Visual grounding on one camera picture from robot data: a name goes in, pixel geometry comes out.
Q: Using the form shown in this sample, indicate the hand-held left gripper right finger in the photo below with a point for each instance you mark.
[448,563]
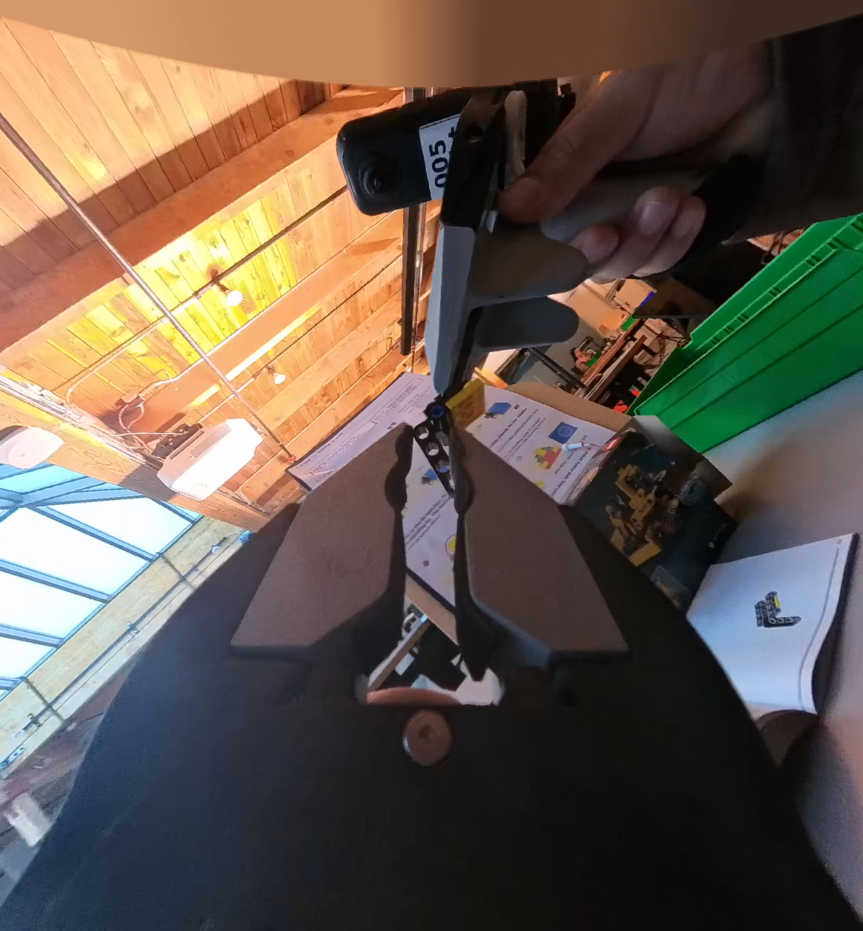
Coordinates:
[533,582]

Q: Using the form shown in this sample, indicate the metal ceiling pipe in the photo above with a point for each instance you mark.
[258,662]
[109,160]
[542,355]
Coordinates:
[133,280]

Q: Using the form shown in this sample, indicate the dark lego set box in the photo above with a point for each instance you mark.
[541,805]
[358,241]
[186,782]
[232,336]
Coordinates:
[650,502]

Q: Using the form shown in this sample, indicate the black and yellow lego assembly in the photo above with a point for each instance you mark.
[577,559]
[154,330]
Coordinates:
[468,404]

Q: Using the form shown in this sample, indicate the white ceiling light fixture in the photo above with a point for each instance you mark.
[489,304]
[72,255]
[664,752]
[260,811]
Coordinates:
[210,458]

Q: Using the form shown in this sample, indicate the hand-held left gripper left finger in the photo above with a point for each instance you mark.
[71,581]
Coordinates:
[322,567]

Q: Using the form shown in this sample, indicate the printed instruction sheet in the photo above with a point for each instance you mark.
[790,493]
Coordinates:
[519,444]

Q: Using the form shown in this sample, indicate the green plastic bin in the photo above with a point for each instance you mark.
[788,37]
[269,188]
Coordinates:
[788,327]

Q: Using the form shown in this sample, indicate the white instruction booklet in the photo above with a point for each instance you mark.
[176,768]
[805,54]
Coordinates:
[737,633]

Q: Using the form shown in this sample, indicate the wooden display board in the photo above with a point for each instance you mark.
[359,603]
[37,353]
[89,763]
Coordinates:
[577,404]

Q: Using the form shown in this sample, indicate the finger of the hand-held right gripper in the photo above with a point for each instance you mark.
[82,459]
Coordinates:
[450,305]
[526,325]

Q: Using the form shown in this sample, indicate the person's right hand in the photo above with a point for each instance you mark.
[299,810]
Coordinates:
[664,116]

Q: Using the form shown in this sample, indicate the white ceiling sensor box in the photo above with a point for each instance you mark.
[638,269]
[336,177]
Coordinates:
[28,447]

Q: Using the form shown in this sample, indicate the skylight window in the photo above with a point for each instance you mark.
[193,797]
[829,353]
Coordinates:
[46,553]

